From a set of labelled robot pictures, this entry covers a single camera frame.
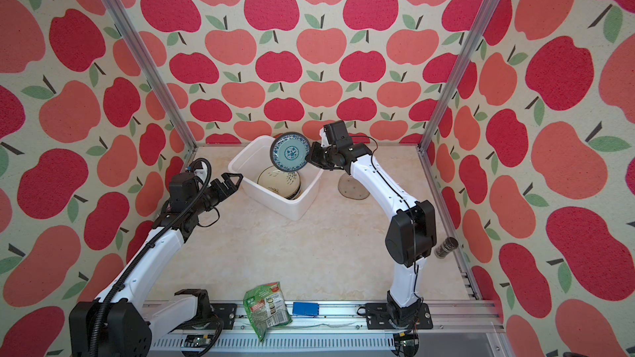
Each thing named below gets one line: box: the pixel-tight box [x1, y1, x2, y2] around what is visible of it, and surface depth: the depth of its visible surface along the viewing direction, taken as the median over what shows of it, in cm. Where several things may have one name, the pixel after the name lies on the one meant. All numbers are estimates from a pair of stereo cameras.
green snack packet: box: [243, 281, 293, 343], surface depth 76 cm
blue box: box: [291, 301, 320, 317], surface depth 77 cm
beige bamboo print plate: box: [256, 165, 301, 200], surface depth 104 cm
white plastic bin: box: [228, 135, 325, 221], surface depth 98 cm
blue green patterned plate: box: [269, 131, 311, 172], surface depth 88 cm
